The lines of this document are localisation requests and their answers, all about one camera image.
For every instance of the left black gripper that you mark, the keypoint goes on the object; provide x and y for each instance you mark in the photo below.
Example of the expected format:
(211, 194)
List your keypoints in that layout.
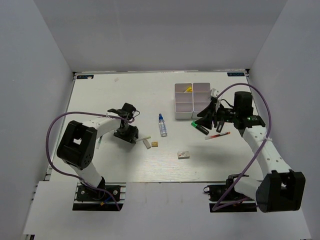
(134, 132)

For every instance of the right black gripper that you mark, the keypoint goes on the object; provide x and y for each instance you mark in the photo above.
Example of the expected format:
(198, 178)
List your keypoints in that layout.
(207, 114)

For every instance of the green capped black highlighter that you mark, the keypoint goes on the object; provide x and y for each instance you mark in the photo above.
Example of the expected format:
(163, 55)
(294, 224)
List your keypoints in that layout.
(200, 128)

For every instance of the pink capped black highlighter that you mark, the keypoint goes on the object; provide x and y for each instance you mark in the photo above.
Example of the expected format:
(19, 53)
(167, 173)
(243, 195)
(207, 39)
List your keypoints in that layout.
(220, 126)

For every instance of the pale yellow capped marker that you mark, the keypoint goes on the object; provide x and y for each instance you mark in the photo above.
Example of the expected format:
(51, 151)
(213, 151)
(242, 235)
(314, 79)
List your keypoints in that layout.
(143, 138)

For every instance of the red clear pen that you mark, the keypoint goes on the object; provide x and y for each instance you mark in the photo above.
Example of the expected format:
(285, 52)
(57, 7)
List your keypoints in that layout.
(217, 135)

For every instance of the yellow capped white marker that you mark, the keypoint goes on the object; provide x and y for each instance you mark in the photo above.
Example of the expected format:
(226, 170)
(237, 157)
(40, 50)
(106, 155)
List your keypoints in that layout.
(189, 90)

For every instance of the blue capped spray bottle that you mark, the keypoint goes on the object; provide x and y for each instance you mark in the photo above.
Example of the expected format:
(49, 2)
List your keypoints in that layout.
(162, 126)

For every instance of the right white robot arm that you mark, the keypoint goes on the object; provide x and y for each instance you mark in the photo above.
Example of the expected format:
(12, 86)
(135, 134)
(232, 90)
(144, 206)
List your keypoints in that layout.
(281, 188)

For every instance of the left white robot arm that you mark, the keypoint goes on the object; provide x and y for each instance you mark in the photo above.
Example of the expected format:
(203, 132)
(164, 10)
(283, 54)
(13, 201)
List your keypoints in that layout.
(78, 142)

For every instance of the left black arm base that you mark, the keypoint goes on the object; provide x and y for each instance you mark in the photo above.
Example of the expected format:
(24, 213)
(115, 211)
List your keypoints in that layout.
(87, 199)

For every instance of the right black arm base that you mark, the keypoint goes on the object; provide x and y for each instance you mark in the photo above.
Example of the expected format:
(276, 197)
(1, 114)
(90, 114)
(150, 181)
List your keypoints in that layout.
(216, 190)

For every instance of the grey white eraser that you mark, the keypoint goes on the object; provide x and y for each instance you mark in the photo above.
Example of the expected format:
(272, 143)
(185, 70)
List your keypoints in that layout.
(147, 143)

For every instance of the small yellow eraser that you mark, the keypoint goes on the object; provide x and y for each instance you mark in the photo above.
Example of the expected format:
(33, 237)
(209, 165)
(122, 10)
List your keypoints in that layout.
(154, 144)

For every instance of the left white divided container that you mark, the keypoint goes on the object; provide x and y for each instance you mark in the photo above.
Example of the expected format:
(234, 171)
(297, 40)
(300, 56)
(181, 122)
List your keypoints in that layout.
(183, 102)

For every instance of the white boxed eraser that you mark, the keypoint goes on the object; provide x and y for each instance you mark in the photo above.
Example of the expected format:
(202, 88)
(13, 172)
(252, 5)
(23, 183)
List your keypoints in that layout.
(183, 154)

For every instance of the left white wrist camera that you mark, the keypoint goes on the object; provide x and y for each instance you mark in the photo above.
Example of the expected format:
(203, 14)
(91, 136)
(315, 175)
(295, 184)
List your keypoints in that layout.
(136, 114)

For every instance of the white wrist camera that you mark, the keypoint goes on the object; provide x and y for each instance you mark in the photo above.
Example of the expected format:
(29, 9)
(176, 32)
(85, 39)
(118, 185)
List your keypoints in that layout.
(214, 96)
(136, 114)

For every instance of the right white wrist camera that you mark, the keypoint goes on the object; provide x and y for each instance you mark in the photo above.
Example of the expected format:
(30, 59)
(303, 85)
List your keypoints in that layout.
(214, 96)

